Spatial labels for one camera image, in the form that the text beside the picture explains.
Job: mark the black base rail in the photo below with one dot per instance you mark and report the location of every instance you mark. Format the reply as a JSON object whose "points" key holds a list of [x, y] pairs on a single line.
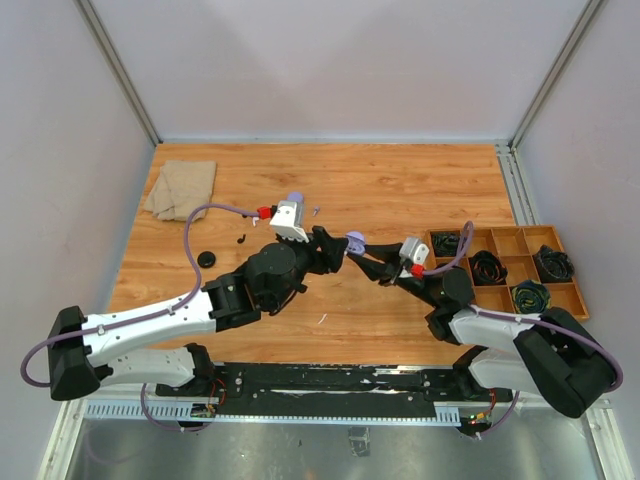
{"points": [[326, 388]]}

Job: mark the purple closed earbud case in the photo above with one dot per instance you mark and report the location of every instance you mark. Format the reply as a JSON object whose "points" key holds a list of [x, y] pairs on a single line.
{"points": [[295, 197]]}

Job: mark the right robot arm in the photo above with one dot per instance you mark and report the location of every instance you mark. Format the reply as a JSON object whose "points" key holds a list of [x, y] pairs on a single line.
{"points": [[548, 354]]}

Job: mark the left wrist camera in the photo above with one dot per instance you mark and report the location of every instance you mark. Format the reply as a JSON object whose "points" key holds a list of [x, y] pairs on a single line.
{"points": [[287, 221]]}

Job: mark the black earbud case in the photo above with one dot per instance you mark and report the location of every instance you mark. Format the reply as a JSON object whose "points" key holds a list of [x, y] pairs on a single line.
{"points": [[206, 259]]}

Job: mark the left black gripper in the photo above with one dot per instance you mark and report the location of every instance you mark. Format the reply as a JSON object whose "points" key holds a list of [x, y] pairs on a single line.
{"points": [[325, 262]]}

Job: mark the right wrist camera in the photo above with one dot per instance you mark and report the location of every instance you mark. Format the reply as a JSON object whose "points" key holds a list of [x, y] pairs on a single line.
{"points": [[413, 251]]}

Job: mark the beige folded cloth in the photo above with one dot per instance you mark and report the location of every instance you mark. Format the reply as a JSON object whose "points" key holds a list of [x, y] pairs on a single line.
{"points": [[181, 187]]}

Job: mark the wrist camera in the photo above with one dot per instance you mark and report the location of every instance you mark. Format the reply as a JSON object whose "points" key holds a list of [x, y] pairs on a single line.
{"points": [[287, 221], [413, 251]]}

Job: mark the purple earbud case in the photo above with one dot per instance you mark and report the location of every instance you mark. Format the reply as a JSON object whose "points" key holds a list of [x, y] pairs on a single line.
{"points": [[295, 197], [356, 243]]}

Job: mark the white cable duct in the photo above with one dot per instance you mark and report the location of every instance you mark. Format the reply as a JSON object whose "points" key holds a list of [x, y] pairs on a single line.
{"points": [[197, 412]]}

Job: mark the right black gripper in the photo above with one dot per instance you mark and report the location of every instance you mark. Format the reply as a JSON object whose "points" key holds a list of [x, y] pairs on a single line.
{"points": [[386, 273]]}

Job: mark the wooden compartment tray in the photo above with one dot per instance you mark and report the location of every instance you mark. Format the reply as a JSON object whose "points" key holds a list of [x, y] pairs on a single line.
{"points": [[511, 266]]}

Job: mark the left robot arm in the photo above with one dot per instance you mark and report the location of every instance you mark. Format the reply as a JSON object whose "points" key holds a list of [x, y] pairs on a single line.
{"points": [[87, 352]]}

